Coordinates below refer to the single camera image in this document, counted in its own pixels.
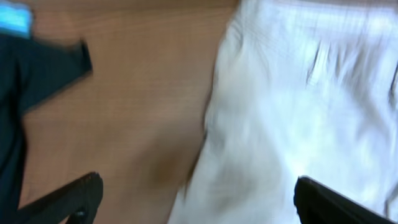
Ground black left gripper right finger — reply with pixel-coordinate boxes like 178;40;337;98
294;176;394;224

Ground light blue garment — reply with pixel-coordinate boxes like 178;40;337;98
0;0;34;39

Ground beige shorts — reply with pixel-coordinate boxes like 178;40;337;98
169;0;397;224

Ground black garment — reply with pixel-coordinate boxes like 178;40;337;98
1;34;93;223

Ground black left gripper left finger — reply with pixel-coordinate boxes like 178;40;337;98
18;172;103;224

